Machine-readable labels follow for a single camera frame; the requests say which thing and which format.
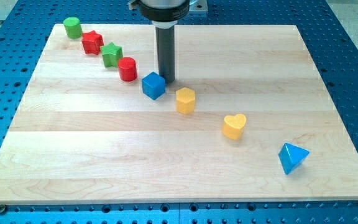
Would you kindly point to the yellow heart block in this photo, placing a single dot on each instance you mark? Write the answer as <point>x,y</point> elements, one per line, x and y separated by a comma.
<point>233,126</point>

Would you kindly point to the red star block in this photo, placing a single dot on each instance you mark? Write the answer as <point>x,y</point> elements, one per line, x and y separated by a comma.
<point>92,42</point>

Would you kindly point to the yellow hexagon block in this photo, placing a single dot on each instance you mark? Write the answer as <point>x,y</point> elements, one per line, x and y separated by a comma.
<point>185,99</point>

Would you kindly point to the green cylinder block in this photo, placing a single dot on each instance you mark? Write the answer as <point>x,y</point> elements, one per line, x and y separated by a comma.
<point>73,27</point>

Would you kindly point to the blue triangle block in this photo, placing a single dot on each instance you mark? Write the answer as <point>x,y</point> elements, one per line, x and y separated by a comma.
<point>291,157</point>

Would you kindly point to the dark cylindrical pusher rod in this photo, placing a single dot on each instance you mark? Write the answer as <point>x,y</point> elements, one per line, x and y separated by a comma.
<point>165,39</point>

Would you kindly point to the blue cube block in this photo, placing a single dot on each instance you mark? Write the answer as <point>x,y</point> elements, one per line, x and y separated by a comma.
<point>153,85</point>

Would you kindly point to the green star block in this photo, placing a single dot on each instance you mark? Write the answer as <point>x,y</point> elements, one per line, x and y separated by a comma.
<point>111,54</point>

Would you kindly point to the left board clamp screw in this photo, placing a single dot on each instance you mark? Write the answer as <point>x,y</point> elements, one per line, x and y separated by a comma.
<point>3,209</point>

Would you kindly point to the red cylinder block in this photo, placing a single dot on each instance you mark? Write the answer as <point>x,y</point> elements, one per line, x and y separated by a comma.
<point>127,69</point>

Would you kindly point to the light wooden board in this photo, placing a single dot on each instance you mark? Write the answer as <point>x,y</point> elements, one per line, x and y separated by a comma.
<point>81,135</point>

